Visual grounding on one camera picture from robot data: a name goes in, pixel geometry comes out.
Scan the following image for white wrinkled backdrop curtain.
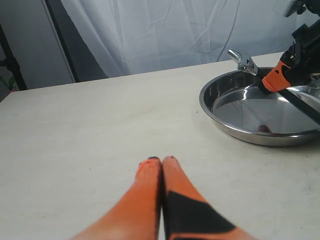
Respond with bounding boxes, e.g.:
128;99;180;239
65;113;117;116
62;0;318;77

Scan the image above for adjustable wrench black handle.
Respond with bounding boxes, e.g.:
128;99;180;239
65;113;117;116
228;49;320;124

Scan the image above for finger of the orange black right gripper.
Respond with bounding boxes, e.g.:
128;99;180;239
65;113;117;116
162;156;255;240

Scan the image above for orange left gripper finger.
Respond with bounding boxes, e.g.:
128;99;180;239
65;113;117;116
72;157;162;240

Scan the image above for round stainless steel pan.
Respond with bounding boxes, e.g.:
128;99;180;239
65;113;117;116
199;70;320;147

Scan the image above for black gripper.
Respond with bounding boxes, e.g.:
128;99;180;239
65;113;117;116
261;0;320;93

